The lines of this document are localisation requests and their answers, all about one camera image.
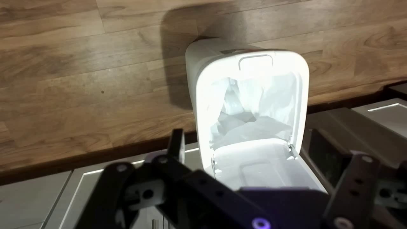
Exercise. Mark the grey cabinet door pair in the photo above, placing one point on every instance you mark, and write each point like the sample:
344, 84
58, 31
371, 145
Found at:
51, 201

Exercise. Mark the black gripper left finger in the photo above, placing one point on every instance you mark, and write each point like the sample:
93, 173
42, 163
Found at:
187, 199

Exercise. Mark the white trash can lid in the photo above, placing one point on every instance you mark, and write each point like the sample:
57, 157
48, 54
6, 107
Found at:
269, 163

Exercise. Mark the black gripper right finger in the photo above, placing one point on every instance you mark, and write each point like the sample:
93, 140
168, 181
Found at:
351, 203

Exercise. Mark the white trash can body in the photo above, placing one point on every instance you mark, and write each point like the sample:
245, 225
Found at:
208, 63

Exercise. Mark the white trash bag liner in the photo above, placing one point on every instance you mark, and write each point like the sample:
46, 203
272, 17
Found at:
255, 110

